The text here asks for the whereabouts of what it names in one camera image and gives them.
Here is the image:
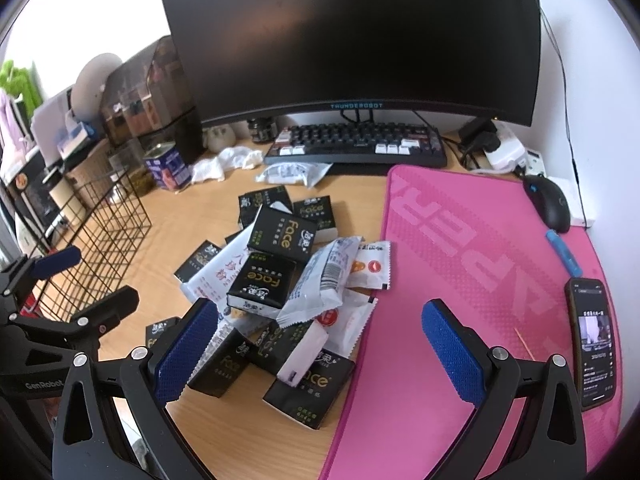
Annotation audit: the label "dark glass jar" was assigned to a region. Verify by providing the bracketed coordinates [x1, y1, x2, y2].
[248, 117, 277, 143]

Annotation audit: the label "white packet red print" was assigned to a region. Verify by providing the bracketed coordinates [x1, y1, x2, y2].
[181, 232, 257, 313]

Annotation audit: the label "pink mouse mat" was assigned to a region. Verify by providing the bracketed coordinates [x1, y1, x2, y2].
[317, 164, 623, 480]

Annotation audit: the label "blue tissue box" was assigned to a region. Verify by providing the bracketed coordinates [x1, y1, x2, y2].
[56, 110, 98, 158]

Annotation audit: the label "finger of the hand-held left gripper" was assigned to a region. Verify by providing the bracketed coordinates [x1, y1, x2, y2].
[0, 246, 82, 306]
[0, 286, 141, 361]

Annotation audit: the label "pile of black packs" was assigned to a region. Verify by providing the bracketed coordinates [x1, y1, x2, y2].
[146, 186, 356, 430]

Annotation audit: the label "black curved monitor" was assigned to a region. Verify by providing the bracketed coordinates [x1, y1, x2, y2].
[157, 0, 543, 128]

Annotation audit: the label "black box food picture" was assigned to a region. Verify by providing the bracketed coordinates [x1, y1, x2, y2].
[2, 147, 68, 196]

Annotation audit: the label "pale lavender packet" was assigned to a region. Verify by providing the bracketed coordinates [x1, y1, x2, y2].
[276, 321, 331, 387]

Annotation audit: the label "orange white sauce packet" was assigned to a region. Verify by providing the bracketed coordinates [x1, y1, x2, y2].
[312, 296, 379, 361]
[345, 241, 392, 291]

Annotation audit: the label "black cable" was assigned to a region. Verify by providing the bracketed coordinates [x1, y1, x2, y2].
[539, 7, 581, 201]

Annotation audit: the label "crumpled white tissue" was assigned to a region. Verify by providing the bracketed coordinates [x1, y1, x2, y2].
[190, 146, 264, 184]

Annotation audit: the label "lavender cloth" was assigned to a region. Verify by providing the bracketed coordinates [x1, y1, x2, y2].
[0, 91, 31, 153]

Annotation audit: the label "brown wicker basket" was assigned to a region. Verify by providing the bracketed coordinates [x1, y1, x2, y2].
[65, 139, 115, 196]

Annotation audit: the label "clear glass jar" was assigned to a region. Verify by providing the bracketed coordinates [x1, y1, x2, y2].
[107, 140, 153, 196]

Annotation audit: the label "black keyboard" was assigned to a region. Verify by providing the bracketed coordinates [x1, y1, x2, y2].
[263, 123, 448, 169]

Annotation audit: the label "black wire basket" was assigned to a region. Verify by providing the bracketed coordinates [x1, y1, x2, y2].
[20, 167, 153, 323]

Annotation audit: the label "black computer mouse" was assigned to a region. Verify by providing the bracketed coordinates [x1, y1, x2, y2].
[523, 174, 572, 234]

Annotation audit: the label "clear plastic wrapper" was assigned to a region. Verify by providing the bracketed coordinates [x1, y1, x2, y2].
[255, 162, 333, 188]

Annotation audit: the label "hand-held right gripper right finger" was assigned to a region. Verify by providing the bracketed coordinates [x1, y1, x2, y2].
[421, 298, 588, 480]

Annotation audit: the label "dark acrylic storage cabinet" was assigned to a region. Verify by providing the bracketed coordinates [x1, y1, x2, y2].
[100, 35, 203, 166]

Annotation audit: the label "wooden toothpick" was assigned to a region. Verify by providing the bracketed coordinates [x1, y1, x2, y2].
[515, 329, 538, 358]

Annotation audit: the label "cream ceramic vase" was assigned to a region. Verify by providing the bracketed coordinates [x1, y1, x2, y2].
[206, 125, 236, 152]

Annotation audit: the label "white papers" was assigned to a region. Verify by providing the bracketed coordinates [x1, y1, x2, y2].
[31, 87, 76, 168]

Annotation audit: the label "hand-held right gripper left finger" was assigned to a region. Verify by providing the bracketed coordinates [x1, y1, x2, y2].
[52, 297, 221, 480]

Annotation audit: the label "white switch box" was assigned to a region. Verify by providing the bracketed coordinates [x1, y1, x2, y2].
[520, 149, 550, 177]

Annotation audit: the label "black power adapter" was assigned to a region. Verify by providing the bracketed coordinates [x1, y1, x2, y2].
[459, 119, 501, 153]

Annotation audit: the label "white power strip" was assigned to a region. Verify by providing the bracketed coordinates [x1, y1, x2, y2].
[487, 125, 527, 171]

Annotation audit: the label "black smartphone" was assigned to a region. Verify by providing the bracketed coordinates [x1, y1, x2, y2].
[565, 277, 618, 413]

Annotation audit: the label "blue pen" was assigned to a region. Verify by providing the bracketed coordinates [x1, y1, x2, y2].
[545, 230, 583, 277]

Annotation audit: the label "blue luncheon meat can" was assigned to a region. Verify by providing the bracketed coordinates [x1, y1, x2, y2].
[144, 142, 191, 191]

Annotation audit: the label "green plush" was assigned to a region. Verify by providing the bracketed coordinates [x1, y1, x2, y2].
[0, 60, 43, 111]

